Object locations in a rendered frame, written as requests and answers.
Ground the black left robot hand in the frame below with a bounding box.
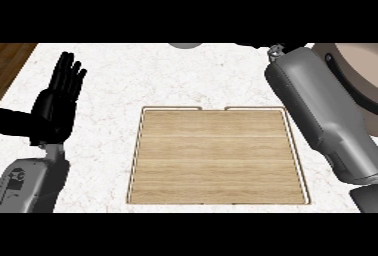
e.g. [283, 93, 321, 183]
[0, 51, 88, 147]

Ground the grey rounded object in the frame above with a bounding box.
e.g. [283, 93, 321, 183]
[166, 42, 203, 50]

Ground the light wooden tray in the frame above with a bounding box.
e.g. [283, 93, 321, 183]
[125, 105, 313, 205]

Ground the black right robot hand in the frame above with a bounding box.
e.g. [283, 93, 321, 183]
[234, 42, 310, 51]

